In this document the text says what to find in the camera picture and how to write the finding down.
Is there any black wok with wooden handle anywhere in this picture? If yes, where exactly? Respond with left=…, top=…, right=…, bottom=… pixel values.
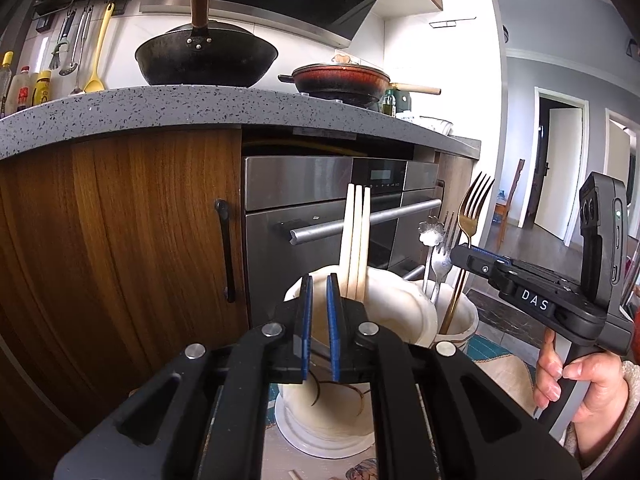
left=134, top=0, right=279, bottom=87

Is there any white door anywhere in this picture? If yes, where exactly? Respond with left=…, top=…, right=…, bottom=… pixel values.
left=532, top=104, right=584, bottom=247

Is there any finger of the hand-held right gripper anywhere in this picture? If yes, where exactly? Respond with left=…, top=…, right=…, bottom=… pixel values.
left=448, top=243, right=512, bottom=287

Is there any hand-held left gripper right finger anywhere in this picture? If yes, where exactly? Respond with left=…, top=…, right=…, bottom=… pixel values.
left=325, top=273, right=584, bottom=480

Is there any black cabinet handle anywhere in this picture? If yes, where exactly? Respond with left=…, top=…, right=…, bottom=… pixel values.
left=214, top=198, right=236, bottom=304

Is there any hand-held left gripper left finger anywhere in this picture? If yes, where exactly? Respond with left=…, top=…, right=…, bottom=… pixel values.
left=52, top=274, right=314, bottom=480

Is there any white bowl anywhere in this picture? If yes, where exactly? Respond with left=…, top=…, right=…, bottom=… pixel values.
left=409, top=114, right=454, bottom=137

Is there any bottle with red label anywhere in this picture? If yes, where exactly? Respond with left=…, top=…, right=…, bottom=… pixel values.
left=14, top=65, right=34, bottom=112

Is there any stainless steel built-in oven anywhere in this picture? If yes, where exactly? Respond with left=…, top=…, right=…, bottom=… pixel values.
left=242, top=154, right=447, bottom=322

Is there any clear bottle with yellow cap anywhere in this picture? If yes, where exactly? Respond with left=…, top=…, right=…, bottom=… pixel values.
left=0, top=50, right=14, bottom=119

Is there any person's right hand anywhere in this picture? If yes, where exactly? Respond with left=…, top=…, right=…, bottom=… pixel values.
left=533, top=329, right=626, bottom=426

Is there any grey speckled countertop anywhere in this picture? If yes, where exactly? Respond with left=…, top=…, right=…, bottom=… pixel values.
left=0, top=84, right=482, bottom=162

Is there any gold fork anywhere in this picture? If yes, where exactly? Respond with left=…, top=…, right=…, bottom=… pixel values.
left=439, top=172, right=496, bottom=336

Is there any white floral ceramic utensil holder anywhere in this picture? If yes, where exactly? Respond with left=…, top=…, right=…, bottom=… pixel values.
left=273, top=267, right=480, bottom=461

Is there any green bottle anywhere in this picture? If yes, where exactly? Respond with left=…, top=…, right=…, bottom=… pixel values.
left=382, top=88, right=411, bottom=117

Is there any teal printed table cloth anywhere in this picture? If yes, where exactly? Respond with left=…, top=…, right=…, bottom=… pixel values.
left=260, top=332, right=544, bottom=480

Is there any person's right forearm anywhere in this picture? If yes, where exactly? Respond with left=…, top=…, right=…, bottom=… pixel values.
left=559, top=310, right=640, bottom=477

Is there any silver flower-shaped spoon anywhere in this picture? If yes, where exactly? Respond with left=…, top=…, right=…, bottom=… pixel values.
left=418, top=215, right=446, bottom=297

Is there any yellow jar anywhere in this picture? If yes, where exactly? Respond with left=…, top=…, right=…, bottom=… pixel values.
left=32, top=69, right=53, bottom=107

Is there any hanging metal ladle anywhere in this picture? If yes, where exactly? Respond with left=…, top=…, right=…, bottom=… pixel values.
left=58, top=7, right=94, bottom=96

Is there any red frying pan with lid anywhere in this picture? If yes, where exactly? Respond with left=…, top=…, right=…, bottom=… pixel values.
left=278, top=54, right=442, bottom=109

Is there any wooden kitchen cabinet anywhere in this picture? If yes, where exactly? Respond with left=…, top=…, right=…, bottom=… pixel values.
left=0, top=128, right=476, bottom=463

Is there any silver fork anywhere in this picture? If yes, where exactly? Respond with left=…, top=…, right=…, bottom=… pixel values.
left=432, top=211, right=460, bottom=307

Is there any wooden chair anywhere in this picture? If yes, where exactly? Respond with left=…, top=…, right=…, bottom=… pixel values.
left=494, top=158, right=526, bottom=254

